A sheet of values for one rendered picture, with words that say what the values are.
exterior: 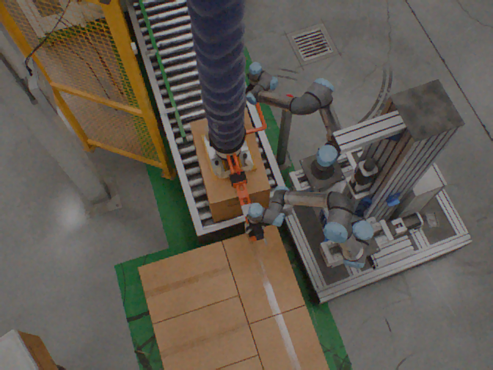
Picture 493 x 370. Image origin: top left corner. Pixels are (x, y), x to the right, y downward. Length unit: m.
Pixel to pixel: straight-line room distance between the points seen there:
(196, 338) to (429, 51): 3.35
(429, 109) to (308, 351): 1.80
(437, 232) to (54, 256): 3.00
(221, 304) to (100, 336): 1.10
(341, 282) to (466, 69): 2.40
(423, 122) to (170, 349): 2.13
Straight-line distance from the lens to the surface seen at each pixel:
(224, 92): 2.57
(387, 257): 3.30
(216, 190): 3.33
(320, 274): 3.95
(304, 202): 2.74
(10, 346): 3.32
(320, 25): 5.23
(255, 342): 3.53
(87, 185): 4.12
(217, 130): 2.95
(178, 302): 3.59
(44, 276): 4.44
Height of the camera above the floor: 4.06
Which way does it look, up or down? 68 degrees down
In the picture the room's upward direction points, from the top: 1 degrees counter-clockwise
